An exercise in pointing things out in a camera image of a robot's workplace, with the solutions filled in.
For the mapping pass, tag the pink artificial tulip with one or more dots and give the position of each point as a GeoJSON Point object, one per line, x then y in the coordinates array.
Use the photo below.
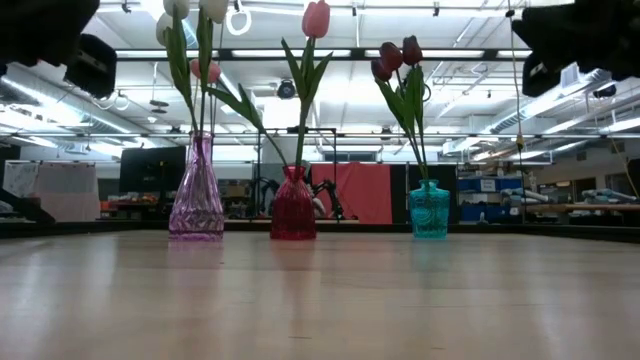
{"type": "Point", "coordinates": [316, 20]}
{"type": "Point", "coordinates": [213, 72]}

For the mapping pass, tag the dark red artificial tulip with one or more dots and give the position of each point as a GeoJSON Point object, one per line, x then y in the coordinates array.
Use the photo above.
{"type": "Point", "coordinates": [412, 50]}
{"type": "Point", "coordinates": [391, 55]}
{"type": "Point", "coordinates": [381, 70]}

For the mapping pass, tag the black background robot arm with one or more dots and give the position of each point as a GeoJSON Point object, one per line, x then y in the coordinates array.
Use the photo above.
{"type": "Point", "coordinates": [330, 192]}

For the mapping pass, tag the pink glass vase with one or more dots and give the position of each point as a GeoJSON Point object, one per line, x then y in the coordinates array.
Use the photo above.
{"type": "Point", "coordinates": [196, 210]}

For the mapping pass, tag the teal glass vase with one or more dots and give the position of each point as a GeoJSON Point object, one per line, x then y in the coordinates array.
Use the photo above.
{"type": "Point", "coordinates": [429, 212]}

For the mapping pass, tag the red glass vase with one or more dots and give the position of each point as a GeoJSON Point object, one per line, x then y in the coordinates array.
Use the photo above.
{"type": "Point", "coordinates": [293, 210]}

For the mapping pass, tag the white cloth screen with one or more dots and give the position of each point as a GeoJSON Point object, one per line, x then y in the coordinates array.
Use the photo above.
{"type": "Point", "coordinates": [65, 192]}

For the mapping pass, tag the wooden background table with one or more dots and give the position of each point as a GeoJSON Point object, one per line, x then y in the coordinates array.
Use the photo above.
{"type": "Point", "coordinates": [585, 207]}

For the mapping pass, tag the black monitor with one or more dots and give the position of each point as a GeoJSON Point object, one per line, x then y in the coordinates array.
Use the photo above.
{"type": "Point", "coordinates": [150, 170]}

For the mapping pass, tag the blue storage bins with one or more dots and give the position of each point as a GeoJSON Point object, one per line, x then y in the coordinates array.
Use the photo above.
{"type": "Point", "coordinates": [490, 200]}

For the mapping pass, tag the black overhead beam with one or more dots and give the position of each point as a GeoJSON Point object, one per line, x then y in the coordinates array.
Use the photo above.
{"type": "Point", "coordinates": [250, 53]}

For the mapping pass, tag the red curtain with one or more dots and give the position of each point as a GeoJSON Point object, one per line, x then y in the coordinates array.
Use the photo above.
{"type": "Point", "coordinates": [360, 192]}

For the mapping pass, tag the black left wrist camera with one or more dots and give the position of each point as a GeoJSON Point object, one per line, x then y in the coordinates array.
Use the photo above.
{"type": "Point", "coordinates": [92, 65]}

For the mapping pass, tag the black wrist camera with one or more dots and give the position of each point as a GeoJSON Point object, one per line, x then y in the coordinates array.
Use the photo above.
{"type": "Point", "coordinates": [537, 77]}
{"type": "Point", "coordinates": [92, 65]}

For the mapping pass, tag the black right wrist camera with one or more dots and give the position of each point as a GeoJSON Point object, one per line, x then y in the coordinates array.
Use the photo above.
{"type": "Point", "coordinates": [537, 77]}

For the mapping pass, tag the black aluminium table frame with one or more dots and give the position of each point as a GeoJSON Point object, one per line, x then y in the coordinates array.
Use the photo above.
{"type": "Point", "coordinates": [100, 227]}

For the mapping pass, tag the black overhead camera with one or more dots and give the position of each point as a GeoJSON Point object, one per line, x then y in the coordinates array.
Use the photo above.
{"type": "Point", "coordinates": [286, 89]}

